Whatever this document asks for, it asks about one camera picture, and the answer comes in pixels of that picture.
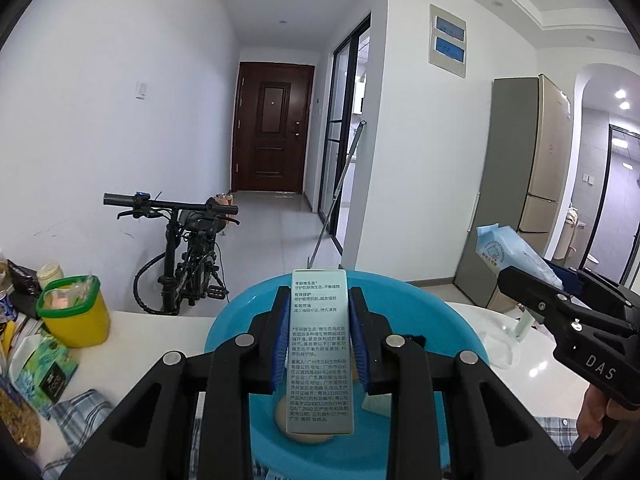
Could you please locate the beige refrigerator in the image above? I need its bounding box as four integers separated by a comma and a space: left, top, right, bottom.
457, 74, 573, 306

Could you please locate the pale green carton box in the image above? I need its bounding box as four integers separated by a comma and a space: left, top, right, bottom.
284, 269, 357, 436

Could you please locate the wall electrical panel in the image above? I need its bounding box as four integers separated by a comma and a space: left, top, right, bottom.
429, 3, 468, 79

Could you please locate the black snack bag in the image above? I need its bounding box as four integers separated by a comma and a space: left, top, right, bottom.
6, 260, 43, 297

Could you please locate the clear cereal jar black lid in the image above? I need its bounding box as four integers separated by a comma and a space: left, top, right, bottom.
0, 385, 41, 456

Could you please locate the blue plastic basin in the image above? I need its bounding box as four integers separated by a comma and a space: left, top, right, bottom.
204, 270, 493, 480

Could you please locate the yellow bin green rim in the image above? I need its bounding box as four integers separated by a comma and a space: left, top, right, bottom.
37, 275, 111, 349

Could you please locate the brown entrance door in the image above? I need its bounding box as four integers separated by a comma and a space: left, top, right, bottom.
231, 61, 315, 195

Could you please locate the green tissue pack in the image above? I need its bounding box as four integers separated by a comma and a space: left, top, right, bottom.
9, 335, 80, 418

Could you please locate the dark glass door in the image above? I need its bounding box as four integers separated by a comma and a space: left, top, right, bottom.
590, 125, 640, 273

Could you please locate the beige soap bar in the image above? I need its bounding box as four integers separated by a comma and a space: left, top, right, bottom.
275, 405, 333, 445

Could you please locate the black bicycle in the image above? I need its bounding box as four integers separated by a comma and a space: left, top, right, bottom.
102, 191, 241, 317

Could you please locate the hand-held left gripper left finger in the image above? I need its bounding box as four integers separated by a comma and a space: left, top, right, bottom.
60, 285, 292, 480

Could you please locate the light blue tissue pack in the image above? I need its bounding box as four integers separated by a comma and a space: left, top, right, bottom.
475, 224, 566, 291

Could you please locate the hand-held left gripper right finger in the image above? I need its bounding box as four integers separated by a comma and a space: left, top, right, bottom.
348, 286, 581, 480

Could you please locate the person's right hand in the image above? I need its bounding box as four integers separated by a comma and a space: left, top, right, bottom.
575, 385, 640, 441

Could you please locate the grey mop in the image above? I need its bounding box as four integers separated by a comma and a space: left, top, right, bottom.
304, 119, 368, 270

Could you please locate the black framed sliding door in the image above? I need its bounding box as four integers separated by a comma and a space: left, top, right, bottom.
317, 12, 373, 221

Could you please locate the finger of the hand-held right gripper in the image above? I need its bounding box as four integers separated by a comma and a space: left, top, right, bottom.
497, 266, 636, 332
556, 266, 640, 311

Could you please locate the jar with cream lid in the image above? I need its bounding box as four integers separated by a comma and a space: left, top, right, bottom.
36, 262, 65, 286

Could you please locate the blue plaid shirt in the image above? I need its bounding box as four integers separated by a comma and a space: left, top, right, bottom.
42, 389, 581, 480

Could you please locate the pale green pump bottle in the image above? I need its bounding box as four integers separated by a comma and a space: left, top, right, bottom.
512, 310, 533, 343

